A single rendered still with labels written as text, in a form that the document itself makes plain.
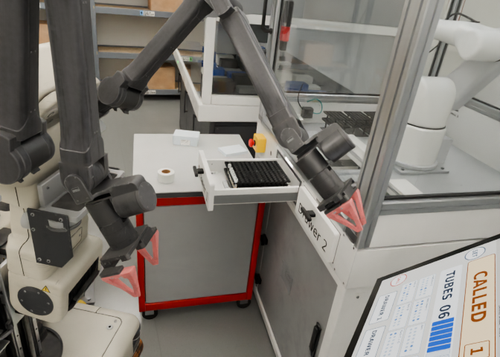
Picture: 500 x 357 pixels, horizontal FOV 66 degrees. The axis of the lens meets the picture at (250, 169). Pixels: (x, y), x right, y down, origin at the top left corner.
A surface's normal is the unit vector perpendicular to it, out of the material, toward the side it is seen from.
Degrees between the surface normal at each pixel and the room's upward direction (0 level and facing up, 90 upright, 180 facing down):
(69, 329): 0
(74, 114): 90
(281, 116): 64
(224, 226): 90
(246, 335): 0
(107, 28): 90
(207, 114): 90
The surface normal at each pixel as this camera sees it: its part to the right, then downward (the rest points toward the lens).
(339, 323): 0.25, 0.46
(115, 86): -0.40, -0.04
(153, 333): 0.11, -0.89
